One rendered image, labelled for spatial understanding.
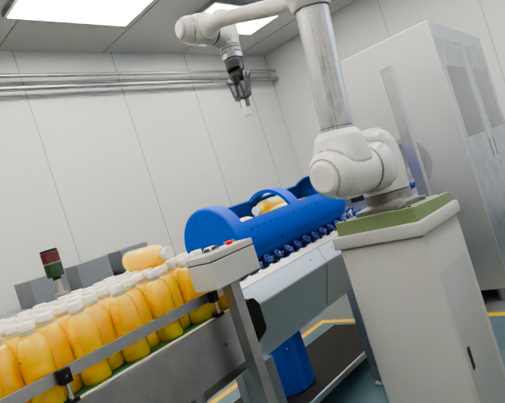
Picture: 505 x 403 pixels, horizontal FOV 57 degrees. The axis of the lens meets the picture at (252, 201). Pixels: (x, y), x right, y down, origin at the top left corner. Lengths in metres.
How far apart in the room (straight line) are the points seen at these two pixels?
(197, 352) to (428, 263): 0.72
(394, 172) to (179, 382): 0.90
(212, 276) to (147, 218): 4.31
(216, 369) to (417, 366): 0.64
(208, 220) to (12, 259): 3.35
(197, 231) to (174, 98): 4.67
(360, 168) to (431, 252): 0.33
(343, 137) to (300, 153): 6.33
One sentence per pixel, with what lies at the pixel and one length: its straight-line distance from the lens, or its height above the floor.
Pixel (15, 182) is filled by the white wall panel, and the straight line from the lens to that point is 5.06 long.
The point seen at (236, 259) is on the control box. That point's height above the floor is 1.06.
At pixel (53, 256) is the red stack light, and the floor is 1.23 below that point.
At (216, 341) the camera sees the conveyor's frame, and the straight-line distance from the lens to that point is 1.45.
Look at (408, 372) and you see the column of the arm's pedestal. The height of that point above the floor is 0.53.
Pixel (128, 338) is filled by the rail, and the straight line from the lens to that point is 1.28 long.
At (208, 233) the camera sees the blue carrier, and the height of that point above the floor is 1.14.
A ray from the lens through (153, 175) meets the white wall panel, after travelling 5.78.
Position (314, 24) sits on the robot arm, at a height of 1.65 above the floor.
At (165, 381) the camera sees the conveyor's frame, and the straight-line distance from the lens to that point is 1.33.
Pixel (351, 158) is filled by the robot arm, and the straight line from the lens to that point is 1.38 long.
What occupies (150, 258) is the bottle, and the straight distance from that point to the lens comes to 1.48.
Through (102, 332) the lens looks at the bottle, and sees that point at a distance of 1.30.
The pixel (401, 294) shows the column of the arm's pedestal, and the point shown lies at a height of 0.79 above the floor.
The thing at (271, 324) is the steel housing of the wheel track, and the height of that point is 0.73.
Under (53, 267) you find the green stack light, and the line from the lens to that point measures 1.80.
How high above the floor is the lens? 1.22
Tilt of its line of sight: 1 degrees down
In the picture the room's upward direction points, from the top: 18 degrees counter-clockwise
